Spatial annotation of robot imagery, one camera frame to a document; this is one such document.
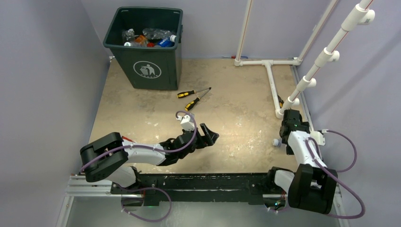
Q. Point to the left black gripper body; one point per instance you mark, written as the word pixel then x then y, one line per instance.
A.
pixel 201 143

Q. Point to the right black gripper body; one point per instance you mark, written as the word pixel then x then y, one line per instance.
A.
pixel 305 123

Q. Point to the large orange bottle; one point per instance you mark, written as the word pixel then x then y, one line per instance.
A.
pixel 141 41

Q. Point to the large clear bottle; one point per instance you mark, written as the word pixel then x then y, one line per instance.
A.
pixel 128 35

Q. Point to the crushed clear bottle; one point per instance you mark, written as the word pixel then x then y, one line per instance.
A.
pixel 156 34

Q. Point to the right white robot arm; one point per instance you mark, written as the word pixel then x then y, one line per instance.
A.
pixel 309 187

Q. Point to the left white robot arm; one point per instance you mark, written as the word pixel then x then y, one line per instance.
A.
pixel 106 158

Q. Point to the dark green trash bin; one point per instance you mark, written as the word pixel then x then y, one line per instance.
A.
pixel 155 68

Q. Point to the yellow black tool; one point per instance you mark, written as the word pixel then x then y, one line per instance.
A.
pixel 281 101

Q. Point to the purple label bottle near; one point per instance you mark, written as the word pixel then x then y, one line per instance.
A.
pixel 278 143

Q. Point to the red adjustable wrench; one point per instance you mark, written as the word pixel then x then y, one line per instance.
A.
pixel 126 140

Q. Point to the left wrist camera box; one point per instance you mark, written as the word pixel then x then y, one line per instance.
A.
pixel 186 122

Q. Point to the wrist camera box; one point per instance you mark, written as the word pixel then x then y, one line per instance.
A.
pixel 186 122
pixel 318 136

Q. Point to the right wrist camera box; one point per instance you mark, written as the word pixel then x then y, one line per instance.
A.
pixel 318 136

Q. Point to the black handled pliers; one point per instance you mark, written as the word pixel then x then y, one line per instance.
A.
pixel 199 93

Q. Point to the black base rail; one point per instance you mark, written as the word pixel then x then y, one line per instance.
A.
pixel 251 188

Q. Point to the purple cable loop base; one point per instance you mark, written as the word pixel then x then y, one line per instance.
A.
pixel 148 197

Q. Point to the white PVC pipe frame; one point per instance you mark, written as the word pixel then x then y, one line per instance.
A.
pixel 361 14

